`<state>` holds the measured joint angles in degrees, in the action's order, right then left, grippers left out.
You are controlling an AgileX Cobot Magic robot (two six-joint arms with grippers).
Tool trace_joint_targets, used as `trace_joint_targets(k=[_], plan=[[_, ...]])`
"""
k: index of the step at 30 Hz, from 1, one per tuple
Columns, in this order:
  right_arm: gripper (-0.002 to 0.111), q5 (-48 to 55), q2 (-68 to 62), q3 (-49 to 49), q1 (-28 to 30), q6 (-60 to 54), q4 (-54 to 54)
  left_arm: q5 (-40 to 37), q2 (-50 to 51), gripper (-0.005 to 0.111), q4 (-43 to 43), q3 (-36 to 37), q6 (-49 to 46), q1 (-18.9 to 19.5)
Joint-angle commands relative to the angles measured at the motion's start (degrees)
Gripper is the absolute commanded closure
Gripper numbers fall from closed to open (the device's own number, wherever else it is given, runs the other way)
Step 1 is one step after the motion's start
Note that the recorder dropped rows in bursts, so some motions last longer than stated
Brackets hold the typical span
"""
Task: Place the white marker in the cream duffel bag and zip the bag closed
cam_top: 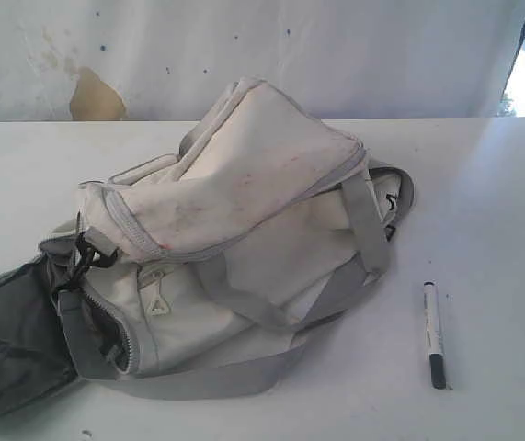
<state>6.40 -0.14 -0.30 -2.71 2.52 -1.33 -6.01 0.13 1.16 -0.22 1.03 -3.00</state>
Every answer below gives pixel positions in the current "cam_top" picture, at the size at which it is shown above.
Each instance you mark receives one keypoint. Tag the white canvas duffel bag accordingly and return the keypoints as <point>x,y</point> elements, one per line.
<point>203,274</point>

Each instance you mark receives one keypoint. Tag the white black-capped marker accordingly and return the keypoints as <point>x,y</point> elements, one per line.
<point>434,337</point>

